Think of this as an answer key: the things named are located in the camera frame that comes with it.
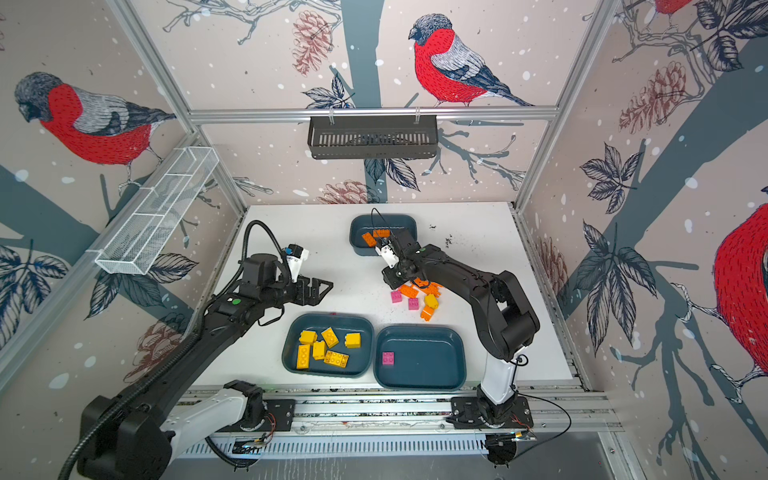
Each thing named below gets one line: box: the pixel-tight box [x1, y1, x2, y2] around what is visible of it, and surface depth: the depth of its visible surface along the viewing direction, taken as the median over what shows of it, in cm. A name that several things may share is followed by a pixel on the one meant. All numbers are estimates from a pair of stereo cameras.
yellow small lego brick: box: [424, 294, 439, 309], surface depth 94 cm
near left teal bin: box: [282, 312, 375, 378], surface depth 85 cm
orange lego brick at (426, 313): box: [420, 305, 435, 322], surface depth 92 cm
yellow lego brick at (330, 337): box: [321, 327, 339, 348], surface depth 87 cm
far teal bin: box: [350, 214, 418, 255], surface depth 115 cm
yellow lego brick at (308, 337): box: [299, 330, 318, 345], surface depth 86 cm
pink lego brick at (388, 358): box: [382, 351, 395, 365], surface depth 83 cm
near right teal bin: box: [373, 324, 467, 391], surface depth 84 cm
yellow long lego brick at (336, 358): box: [323, 350, 350, 368], surface depth 83 cm
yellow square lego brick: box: [345, 333, 361, 349], surface depth 85 cm
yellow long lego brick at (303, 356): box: [296, 344, 311, 369], surface depth 85 cm
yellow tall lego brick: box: [313, 341, 326, 361], surface depth 84 cm
